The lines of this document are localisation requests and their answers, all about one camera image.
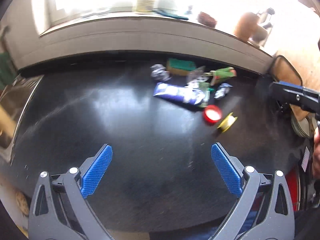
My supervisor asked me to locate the purple toothpaste tube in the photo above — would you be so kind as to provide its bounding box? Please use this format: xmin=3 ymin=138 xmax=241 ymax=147
xmin=153 ymin=83 xmax=208 ymax=107

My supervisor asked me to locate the wooden board black frame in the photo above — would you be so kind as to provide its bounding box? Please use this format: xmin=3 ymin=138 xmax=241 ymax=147
xmin=268 ymin=55 xmax=312 ymax=120

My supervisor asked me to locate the blue white wrapper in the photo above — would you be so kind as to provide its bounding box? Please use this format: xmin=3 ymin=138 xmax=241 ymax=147
xmin=150 ymin=64 xmax=171 ymax=82

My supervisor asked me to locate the stainless steel sink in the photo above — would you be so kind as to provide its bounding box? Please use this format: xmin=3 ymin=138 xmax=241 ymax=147
xmin=1 ymin=75 xmax=43 ymax=163

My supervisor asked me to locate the yellow spool white thread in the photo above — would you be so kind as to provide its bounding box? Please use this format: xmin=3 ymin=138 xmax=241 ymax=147
xmin=217 ymin=112 xmax=238 ymax=133

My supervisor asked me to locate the green and yellow sponge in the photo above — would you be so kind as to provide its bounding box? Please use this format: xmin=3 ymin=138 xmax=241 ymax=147
xmin=166 ymin=58 xmax=196 ymax=76

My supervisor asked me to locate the yellow cutting board in sink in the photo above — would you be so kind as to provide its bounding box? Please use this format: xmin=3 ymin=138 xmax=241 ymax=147
xmin=0 ymin=106 xmax=16 ymax=138

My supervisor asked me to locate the teal cloth on sill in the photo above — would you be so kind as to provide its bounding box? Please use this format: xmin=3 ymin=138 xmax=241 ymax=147
xmin=152 ymin=9 xmax=189 ymax=21

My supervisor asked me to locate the green cloth by sink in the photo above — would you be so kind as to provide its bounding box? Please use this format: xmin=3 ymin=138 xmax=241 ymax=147
xmin=0 ymin=53 xmax=16 ymax=90

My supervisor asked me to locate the brown scrubber on sill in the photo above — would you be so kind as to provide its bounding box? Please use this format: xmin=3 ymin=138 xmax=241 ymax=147
xmin=197 ymin=12 xmax=217 ymax=28

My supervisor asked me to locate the red jar lid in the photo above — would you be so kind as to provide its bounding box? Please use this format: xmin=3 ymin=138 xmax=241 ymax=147
xmin=203 ymin=105 xmax=222 ymax=125

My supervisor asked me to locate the floral ceramic pot lid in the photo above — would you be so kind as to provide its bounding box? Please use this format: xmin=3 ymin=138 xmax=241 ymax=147
xmin=16 ymin=191 xmax=29 ymax=217

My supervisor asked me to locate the silver pill blister pack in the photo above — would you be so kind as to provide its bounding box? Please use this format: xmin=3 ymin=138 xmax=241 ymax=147
xmin=187 ymin=66 xmax=209 ymax=84

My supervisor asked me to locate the green plastic packaging piece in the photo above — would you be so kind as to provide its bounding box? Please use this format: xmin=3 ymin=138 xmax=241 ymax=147
xmin=204 ymin=67 xmax=237 ymax=86

